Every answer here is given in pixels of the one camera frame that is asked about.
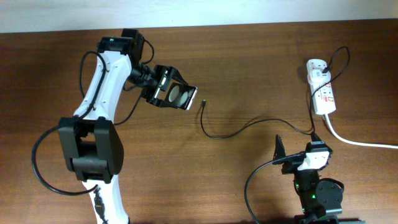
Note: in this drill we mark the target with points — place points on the black Galaxy smartphone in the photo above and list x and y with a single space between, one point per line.
181 96

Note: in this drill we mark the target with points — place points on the white USB charger adapter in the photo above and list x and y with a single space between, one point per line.
316 76

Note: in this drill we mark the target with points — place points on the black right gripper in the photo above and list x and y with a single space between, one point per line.
279 151

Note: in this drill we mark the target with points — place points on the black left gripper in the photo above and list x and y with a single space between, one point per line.
164 72

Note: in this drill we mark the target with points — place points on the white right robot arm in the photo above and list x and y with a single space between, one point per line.
320 198

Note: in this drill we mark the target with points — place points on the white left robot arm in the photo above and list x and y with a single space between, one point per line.
91 146

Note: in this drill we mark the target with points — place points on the white power strip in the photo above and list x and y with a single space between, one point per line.
323 99

